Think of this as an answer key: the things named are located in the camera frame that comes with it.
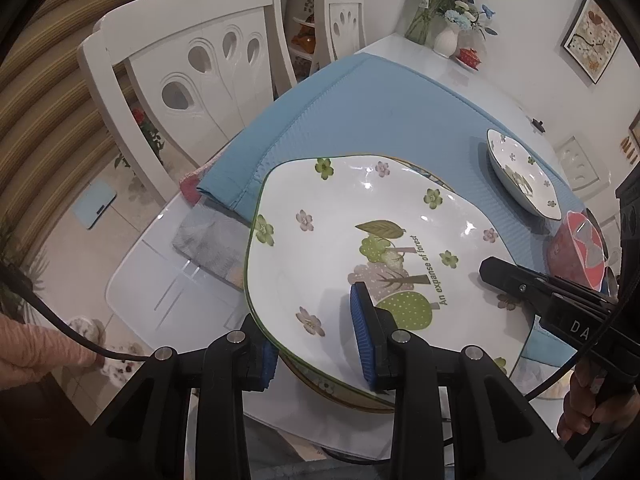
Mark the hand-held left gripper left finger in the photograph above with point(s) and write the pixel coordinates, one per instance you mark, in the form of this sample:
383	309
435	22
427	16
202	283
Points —
267	367

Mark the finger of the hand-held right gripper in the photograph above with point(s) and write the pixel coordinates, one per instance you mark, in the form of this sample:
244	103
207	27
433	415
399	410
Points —
520	282

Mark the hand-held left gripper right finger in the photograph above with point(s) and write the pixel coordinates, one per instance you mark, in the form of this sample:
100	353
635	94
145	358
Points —
361	330

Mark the pink cartoon bowl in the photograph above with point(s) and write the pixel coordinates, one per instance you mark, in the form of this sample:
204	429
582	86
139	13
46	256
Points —
570	255

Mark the hexagonal tree print plate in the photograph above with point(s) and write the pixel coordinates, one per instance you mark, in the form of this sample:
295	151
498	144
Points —
525	170
310	270

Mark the person's right hand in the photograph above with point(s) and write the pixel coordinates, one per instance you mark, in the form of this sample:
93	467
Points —
580	410

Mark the white dining chair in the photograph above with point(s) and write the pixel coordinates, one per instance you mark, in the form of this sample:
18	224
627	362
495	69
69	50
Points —
575	170
150	60
330	35

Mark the round blue floral plate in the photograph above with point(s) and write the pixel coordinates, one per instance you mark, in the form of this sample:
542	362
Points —
210	245

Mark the white fluffy slipper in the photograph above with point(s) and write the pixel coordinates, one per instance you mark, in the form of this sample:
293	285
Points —
87	327
120	372

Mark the small black lid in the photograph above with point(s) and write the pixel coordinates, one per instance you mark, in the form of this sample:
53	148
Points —
537	126

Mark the pink cloth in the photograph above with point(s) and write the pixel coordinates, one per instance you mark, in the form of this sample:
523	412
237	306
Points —
192	187

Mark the blue textured table mat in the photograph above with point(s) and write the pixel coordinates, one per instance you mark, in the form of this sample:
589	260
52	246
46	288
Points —
375	110

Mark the person's pink trouser leg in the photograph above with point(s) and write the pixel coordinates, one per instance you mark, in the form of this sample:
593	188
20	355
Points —
40	355

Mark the red lidded cup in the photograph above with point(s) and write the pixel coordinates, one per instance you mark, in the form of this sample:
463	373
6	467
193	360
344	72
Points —
470	57

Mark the blue bathroom scale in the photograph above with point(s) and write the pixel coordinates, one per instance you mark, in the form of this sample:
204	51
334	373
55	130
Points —
95	205

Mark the red flower plant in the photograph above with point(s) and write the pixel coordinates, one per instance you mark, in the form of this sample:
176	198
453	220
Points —
145	130

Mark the green houseplant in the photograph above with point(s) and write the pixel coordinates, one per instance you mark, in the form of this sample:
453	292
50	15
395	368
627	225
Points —
20	260

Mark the blue artificial flowers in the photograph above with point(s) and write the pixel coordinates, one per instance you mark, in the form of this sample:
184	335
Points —
457	15

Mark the white openwork shelf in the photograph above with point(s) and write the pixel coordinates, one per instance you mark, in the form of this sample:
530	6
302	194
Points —
300	5

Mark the hanging wall ornament set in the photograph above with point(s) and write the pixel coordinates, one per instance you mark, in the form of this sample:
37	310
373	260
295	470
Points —
629	147

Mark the flower wall picture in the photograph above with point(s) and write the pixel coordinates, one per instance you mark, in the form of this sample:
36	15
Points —
592	35

